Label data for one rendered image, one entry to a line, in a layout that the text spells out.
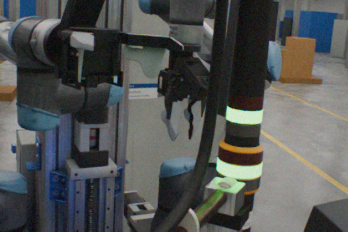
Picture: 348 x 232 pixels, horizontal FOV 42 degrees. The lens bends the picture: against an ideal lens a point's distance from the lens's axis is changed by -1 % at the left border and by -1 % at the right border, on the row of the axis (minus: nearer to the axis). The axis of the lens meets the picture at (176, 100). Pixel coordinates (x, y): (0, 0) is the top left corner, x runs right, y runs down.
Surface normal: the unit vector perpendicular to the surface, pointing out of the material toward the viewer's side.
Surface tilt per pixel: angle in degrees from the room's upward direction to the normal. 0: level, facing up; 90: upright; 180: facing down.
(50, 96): 90
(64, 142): 90
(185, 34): 90
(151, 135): 90
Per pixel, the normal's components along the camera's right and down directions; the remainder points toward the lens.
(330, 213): 0.19, -0.90
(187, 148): 0.50, 0.20
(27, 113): -0.25, 0.21
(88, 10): 0.56, 0.66
